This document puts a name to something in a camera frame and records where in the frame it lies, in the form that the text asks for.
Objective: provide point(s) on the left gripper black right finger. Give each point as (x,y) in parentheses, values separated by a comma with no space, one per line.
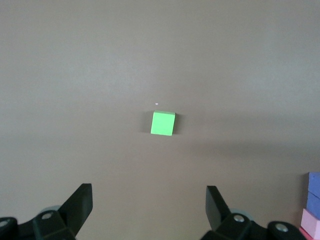
(220,220)

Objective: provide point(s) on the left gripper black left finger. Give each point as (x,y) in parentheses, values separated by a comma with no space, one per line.
(75,212)

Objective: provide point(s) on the pink foam cube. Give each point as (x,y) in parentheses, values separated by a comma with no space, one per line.
(310,222)

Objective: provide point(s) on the green foam cube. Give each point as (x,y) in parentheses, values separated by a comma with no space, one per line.
(162,123)

